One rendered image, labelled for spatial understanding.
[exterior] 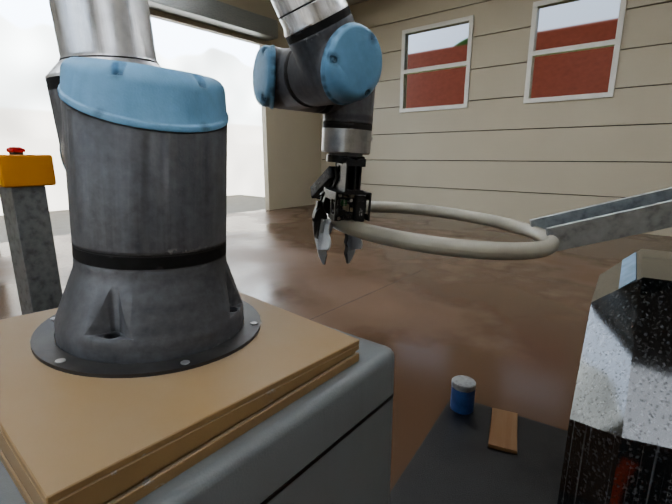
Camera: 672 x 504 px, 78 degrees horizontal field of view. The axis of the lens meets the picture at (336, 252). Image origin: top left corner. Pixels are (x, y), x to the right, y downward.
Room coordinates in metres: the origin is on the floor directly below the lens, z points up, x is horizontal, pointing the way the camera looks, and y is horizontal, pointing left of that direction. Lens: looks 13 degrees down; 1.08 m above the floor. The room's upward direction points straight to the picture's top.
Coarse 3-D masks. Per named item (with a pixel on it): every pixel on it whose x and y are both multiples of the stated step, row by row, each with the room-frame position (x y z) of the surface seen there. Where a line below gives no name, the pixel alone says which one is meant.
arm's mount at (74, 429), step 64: (0, 320) 0.42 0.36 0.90; (256, 320) 0.45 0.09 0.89; (0, 384) 0.30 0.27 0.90; (64, 384) 0.31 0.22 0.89; (128, 384) 0.31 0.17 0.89; (192, 384) 0.32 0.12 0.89; (256, 384) 0.32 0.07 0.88; (320, 384) 0.38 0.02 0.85; (0, 448) 0.26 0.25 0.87; (64, 448) 0.23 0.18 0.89; (128, 448) 0.24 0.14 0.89; (192, 448) 0.26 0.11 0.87
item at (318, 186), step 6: (330, 168) 0.79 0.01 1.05; (324, 174) 0.81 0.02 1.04; (330, 174) 0.79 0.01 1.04; (318, 180) 0.84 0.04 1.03; (324, 180) 0.81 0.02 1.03; (330, 180) 0.80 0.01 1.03; (312, 186) 0.87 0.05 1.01; (318, 186) 0.84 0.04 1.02; (324, 186) 0.82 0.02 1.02; (312, 192) 0.86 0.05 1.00; (318, 192) 0.85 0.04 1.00; (318, 198) 0.87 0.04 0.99
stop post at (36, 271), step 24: (0, 168) 1.02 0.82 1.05; (24, 168) 1.06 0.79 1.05; (48, 168) 1.11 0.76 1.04; (0, 192) 1.09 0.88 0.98; (24, 192) 1.07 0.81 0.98; (24, 216) 1.07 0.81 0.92; (48, 216) 1.11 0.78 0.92; (24, 240) 1.06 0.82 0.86; (48, 240) 1.10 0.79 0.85; (24, 264) 1.05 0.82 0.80; (48, 264) 1.10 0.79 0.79; (24, 288) 1.06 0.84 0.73; (48, 288) 1.09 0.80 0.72; (24, 312) 1.08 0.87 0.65
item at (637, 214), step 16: (656, 192) 0.87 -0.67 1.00; (592, 208) 0.89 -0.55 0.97; (608, 208) 0.88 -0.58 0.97; (624, 208) 0.87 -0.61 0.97; (640, 208) 0.77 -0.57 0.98; (656, 208) 0.77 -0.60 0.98; (544, 224) 0.90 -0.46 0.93; (560, 224) 0.80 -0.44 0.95; (576, 224) 0.79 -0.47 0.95; (592, 224) 0.78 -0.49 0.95; (608, 224) 0.78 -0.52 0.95; (624, 224) 0.77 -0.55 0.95; (640, 224) 0.77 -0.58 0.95; (656, 224) 0.77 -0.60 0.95; (560, 240) 0.79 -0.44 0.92; (576, 240) 0.79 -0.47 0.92; (592, 240) 0.78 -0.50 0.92
